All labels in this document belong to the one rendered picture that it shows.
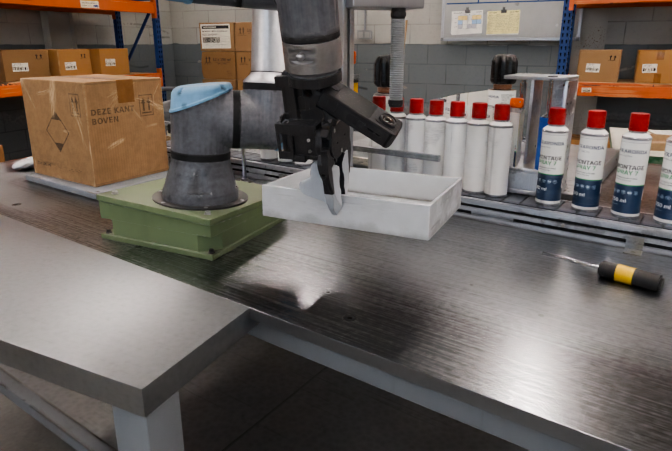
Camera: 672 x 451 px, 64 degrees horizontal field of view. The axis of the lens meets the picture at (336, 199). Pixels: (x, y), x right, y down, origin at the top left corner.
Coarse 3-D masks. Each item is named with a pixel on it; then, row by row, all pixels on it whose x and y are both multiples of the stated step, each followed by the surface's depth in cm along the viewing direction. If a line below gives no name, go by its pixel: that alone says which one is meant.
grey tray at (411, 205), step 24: (360, 168) 98; (264, 192) 84; (288, 192) 82; (360, 192) 99; (384, 192) 97; (408, 192) 95; (432, 192) 93; (456, 192) 87; (288, 216) 83; (312, 216) 81; (336, 216) 79; (360, 216) 78; (384, 216) 76; (408, 216) 74; (432, 216) 75
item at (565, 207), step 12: (168, 144) 183; (240, 156) 164; (252, 156) 164; (300, 168) 149; (516, 204) 116; (528, 204) 115; (564, 204) 115; (588, 216) 108; (600, 216) 107; (612, 216) 107; (648, 216) 107; (660, 228) 101
